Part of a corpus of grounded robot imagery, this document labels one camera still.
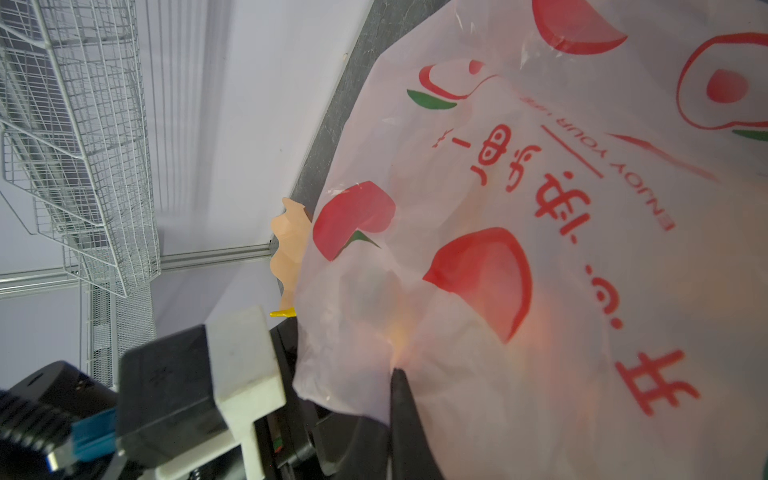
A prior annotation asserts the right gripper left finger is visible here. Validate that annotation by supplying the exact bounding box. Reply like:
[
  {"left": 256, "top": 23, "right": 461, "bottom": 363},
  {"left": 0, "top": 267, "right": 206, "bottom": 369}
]
[{"left": 334, "top": 417, "right": 390, "bottom": 480}]

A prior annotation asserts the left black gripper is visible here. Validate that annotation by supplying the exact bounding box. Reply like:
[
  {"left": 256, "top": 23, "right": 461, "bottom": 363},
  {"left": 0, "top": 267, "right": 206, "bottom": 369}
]
[{"left": 257, "top": 317, "right": 358, "bottom": 479}]

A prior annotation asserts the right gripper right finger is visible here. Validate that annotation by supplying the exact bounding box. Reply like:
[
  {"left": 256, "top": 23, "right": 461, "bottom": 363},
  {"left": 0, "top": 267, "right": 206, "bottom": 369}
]
[{"left": 390, "top": 369, "right": 444, "bottom": 480}]

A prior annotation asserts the small yellow banana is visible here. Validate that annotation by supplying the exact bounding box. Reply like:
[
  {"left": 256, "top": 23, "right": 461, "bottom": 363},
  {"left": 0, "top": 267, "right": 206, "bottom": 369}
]
[{"left": 269, "top": 308, "right": 297, "bottom": 318}]

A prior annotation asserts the pink fruit print plastic bag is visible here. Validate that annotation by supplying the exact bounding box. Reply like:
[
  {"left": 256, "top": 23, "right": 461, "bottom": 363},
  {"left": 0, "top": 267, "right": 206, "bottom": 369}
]
[{"left": 293, "top": 1, "right": 767, "bottom": 479}]

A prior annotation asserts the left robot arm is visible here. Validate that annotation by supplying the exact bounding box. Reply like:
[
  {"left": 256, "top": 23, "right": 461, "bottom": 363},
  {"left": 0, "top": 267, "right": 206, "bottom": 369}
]
[{"left": 1, "top": 310, "right": 313, "bottom": 479}]

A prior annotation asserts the white mesh box basket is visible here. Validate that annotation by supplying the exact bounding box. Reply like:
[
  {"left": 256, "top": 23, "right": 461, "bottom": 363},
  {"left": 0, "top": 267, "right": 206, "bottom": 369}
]
[{"left": 79, "top": 282, "right": 156, "bottom": 391}]

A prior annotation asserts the white wire wall basket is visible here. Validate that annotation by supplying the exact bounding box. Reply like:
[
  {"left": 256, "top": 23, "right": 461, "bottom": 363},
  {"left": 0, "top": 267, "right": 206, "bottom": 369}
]
[{"left": 1, "top": 1, "right": 160, "bottom": 297}]

